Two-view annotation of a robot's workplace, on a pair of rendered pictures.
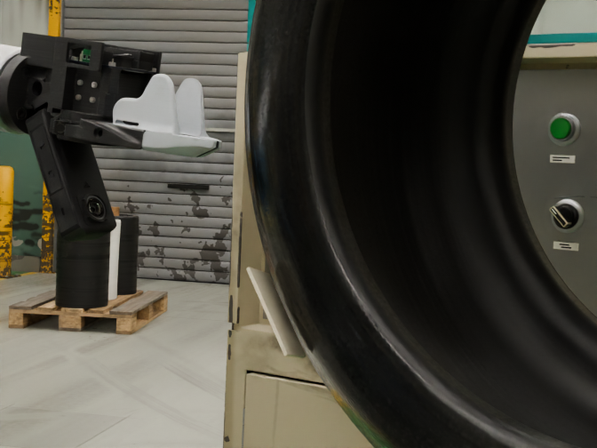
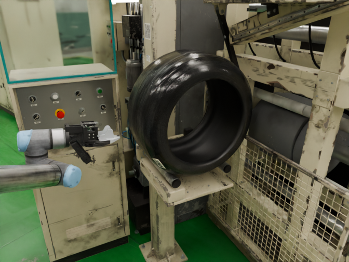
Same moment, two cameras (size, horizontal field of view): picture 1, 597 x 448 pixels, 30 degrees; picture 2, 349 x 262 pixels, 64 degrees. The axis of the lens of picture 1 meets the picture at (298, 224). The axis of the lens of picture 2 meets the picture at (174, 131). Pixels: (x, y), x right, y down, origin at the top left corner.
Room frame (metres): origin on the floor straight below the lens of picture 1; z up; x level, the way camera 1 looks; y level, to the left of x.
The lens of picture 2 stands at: (0.16, 0.87, 1.62)
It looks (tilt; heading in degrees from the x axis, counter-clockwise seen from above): 24 degrees down; 299
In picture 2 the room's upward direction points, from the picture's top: straight up
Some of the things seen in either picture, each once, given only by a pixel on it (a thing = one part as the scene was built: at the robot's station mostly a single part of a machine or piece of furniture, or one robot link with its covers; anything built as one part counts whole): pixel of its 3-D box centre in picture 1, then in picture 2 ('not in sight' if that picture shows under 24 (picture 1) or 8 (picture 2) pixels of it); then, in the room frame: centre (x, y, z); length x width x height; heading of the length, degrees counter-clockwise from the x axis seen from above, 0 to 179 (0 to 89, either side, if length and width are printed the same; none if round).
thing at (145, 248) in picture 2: not in sight; (162, 251); (0.94, -0.40, 0.02); 0.27 x 0.27 x 0.04; 56
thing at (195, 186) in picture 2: not in sight; (184, 175); (0.71, -0.27, 0.80); 0.37 x 0.36 x 0.02; 56
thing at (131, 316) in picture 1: (95, 263); not in sight; (7.66, 1.39, 0.38); 1.20 x 0.80 x 0.76; 176
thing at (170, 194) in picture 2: not in sight; (160, 176); (0.79, -0.16, 0.83); 0.36 x 0.09 x 0.06; 146
